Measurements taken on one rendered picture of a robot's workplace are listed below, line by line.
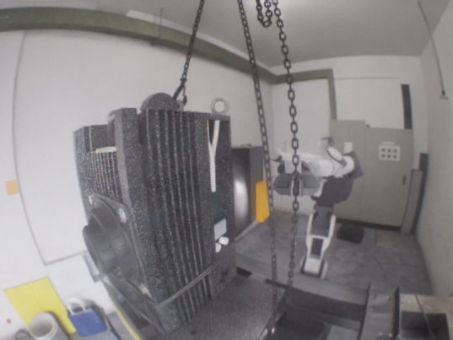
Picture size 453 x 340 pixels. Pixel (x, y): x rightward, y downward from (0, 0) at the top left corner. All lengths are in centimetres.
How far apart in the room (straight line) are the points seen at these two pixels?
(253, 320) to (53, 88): 184
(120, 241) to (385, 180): 325
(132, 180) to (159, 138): 13
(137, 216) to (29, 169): 130
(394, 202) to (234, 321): 303
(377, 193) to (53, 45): 419
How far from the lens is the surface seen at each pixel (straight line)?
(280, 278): 130
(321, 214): 129
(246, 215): 79
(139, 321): 113
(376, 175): 327
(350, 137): 320
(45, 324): 208
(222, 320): 78
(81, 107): 167
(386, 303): 129
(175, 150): 50
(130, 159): 42
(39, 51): 183
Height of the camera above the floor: 153
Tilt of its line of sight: 10 degrees down
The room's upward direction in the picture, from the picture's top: 3 degrees counter-clockwise
